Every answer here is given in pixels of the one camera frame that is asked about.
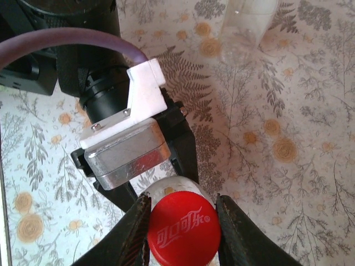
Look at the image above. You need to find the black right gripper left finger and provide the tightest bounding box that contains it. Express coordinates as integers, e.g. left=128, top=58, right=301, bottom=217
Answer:
left=72, top=192, right=153, bottom=266

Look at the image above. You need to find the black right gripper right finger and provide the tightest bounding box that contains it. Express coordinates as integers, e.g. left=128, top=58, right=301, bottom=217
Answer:
left=215, top=192, right=303, bottom=266

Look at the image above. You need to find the clear bottle with red label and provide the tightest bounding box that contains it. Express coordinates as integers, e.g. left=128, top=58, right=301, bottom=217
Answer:
left=141, top=176, right=222, bottom=266

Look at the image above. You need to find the red bottle cap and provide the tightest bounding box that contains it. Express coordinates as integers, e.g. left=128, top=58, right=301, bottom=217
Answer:
left=146, top=190, right=222, bottom=264

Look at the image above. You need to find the clear plastic bottle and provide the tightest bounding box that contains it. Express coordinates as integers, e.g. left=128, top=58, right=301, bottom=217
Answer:
left=220, top=0, right=280, bottom=60

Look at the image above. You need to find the floral patterned tablecloth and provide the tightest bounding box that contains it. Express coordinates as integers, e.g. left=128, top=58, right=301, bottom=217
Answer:
left=0, top=0, right=355, bottom=266

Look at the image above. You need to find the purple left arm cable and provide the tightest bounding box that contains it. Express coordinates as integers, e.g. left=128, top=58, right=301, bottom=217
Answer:
left=0, top=30, right=148, bottom=73

